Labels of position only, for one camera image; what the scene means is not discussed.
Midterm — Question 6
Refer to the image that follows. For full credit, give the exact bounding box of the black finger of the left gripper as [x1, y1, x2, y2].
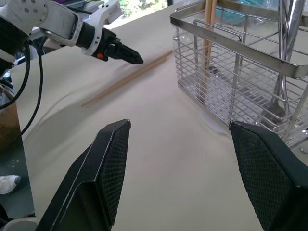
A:
[115, 40, 144, 61]
[109, 50, 144, 65]

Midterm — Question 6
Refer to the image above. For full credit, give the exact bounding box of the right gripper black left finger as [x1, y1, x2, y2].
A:
[36, 119, 132, 231]

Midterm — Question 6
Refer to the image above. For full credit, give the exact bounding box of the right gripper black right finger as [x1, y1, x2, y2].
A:
[228, 120, 308, 231]

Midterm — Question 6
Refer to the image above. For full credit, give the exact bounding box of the metal spoon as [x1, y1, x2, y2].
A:
[277, 0, 293, 63]
[262, 0, 305, 121]

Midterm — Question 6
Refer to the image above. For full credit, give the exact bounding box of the wooden chopstick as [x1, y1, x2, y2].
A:
[81, 50, 173, 106]
[83, 52, 174, 108]
[201, 0, 212, 97]
[206, 0, 218, 70]

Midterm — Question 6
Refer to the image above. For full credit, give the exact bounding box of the cream tablecloth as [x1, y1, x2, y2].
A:
[11, 0, 308, 231]

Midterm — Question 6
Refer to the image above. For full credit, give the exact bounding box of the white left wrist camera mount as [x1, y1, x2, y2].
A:
[80, 0, 122, 57]

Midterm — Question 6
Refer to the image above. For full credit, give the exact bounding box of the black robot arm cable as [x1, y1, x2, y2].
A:
[0, 39, 44, 137]

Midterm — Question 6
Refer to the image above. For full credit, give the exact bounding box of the metal wire basket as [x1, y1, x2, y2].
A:
[169, 0, 308, 148]

